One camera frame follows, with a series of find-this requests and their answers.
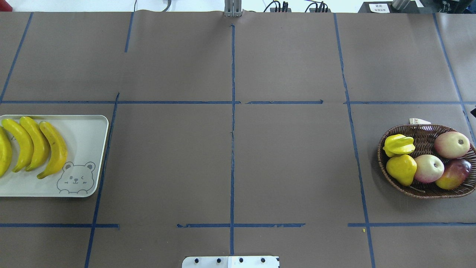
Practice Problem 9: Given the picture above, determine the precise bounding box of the glossy yellow toy banana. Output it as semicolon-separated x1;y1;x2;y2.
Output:
37;121;68;179

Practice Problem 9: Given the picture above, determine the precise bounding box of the long yellow toy banana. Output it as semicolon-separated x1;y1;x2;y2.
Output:
19;117;50;172

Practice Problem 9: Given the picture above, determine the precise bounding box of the light yellow-green toy banana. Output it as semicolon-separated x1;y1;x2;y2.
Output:
0;127;13;177

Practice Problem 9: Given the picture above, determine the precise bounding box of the paper tag on basket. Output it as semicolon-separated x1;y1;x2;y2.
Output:
409;118;432;124

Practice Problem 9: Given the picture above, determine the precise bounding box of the white rectangular bear tray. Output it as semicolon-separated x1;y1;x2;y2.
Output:
0;115;109;197

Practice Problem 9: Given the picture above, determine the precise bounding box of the small yellow toy banana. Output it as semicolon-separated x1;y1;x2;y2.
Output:
383;134;415;158

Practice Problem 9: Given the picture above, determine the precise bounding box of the orange yellow toy mango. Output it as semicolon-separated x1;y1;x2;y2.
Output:
386;154;418;186

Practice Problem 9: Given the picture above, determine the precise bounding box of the pale pink toy apple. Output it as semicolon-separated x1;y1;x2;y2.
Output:
414;154;445;184

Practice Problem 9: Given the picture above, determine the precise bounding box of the pink white toy peach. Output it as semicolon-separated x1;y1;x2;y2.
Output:
434;131;470;159

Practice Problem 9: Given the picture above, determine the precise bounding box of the dark red toy fruit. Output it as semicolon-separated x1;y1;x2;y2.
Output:
435;159;472;190

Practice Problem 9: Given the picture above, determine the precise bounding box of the aluminium frame post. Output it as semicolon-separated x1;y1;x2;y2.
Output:
224;0;242;17

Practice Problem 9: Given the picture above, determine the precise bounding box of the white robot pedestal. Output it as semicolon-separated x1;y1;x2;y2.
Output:
182;255;280;268

